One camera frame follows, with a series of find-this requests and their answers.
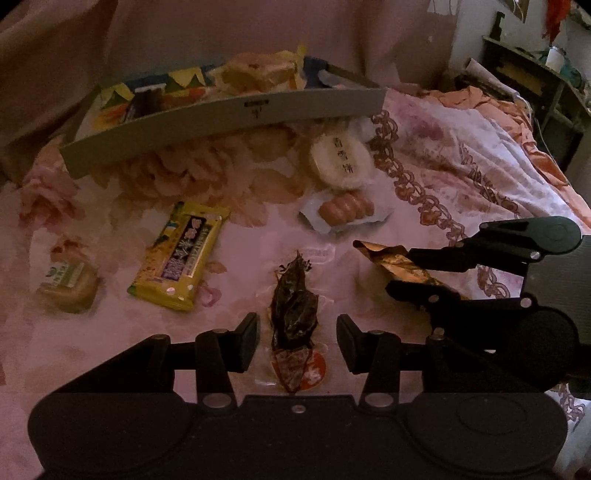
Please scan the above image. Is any gold foil snack packet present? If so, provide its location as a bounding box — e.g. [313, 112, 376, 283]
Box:
[353, 240, 468, 305]

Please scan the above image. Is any dark dried plum packet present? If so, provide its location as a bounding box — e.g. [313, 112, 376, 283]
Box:
[259, 251, 328, 396]

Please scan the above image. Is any yellow snack bar packet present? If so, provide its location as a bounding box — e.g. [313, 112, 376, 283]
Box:
[127, 201, 229, 312]

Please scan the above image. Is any sausage snack blue packet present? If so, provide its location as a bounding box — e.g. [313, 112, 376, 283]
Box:
[300, 190, 393, 235]

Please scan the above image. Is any small green pastry packet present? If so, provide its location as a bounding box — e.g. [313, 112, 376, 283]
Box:
[36, 260, 99, 314]

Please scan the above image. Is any round white rice cracker pack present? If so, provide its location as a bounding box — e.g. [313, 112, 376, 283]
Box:
[310, 131, 374, 190]

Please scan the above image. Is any red dried tofu packet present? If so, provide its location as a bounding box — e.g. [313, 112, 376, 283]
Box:
[93, 87, 211, 130]

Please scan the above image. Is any orange bread packet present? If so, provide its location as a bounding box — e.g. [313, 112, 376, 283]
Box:
[216, 50, 307, 95]

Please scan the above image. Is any floral pink quilt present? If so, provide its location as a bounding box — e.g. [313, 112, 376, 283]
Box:
[1, 90, 587, 479]

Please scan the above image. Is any orange cloth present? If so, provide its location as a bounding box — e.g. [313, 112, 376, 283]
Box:
[419, 86, 590, 231]

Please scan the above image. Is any dark wooden side table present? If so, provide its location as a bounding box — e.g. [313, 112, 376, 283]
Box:
[482, 11, 590, 170]

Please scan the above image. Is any grey cardboard tray box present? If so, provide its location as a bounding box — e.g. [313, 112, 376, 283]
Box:
[60, 57, 386, 179]

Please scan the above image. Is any pink curtain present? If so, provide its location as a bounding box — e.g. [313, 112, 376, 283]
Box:
[1, 1, 460, 182]

